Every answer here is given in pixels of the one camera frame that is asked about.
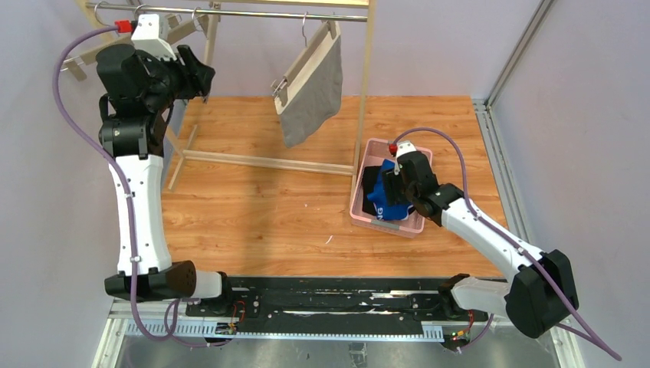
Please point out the wooden clip hanger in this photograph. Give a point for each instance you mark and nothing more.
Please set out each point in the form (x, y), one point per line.
(179, 29)
(77, 60)

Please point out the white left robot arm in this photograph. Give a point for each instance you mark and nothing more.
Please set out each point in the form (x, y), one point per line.
(140, 87)

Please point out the empty wooden clip hanger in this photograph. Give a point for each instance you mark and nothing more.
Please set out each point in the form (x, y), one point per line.
(77, 60)

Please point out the metal hanging rod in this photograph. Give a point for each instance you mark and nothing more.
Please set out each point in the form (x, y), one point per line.
(206, 11)

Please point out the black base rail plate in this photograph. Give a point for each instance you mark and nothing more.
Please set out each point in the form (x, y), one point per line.
(337, 306)

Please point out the wooden hanger with grey underwear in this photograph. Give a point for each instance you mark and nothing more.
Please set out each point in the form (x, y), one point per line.
(319, 62)

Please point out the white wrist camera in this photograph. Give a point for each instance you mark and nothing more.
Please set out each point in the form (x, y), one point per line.
(399, 151)
(150, 36)

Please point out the wooden hanger with blue underwear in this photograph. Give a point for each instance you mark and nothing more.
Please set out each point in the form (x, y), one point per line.
(209, 40)

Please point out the pink plastic laundry basket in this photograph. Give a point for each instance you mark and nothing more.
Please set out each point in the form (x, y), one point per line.
(375, 152)

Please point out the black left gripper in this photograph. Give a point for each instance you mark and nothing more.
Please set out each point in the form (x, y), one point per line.
(188, 70)

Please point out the grey underwear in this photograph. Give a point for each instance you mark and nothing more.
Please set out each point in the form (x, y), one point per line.
(316, 101)

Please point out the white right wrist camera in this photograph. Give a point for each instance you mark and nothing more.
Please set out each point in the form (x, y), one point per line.
(399, 151)

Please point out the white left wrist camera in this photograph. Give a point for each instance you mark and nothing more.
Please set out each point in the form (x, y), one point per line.
(150, 36)

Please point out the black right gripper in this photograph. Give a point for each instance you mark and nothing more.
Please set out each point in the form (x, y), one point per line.
(398, 184)

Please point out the black underwear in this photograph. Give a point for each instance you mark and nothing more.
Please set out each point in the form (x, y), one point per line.
(369, 179)

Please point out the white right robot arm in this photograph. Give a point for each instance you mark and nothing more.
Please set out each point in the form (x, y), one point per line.
(538, 291)

